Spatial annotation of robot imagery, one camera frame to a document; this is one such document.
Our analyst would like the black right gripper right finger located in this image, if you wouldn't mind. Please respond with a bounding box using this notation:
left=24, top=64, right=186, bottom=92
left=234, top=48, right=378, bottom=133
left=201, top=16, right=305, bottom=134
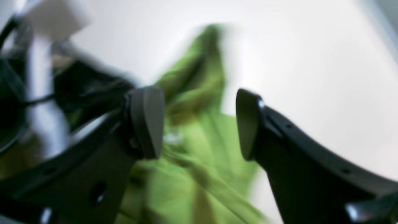
left=235, top=88, right=398, bottom=224

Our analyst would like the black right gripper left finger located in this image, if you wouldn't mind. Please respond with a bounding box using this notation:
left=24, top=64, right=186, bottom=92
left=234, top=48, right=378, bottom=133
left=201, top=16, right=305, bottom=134
left=1, top=86, right=165, bottom=224

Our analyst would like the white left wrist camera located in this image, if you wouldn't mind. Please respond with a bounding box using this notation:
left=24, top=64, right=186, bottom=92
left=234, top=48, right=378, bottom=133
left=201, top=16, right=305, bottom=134
left=17, top=0, right=91, bottom=41

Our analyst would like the green T-shirt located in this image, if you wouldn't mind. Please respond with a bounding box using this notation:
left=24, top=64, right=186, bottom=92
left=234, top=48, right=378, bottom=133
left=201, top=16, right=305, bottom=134
left=115, top=25, right=269, bottom=224

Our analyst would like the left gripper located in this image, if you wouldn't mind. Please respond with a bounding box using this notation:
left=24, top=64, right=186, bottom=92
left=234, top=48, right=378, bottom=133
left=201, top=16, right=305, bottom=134
left=1, top=16, right=137, bottom=156

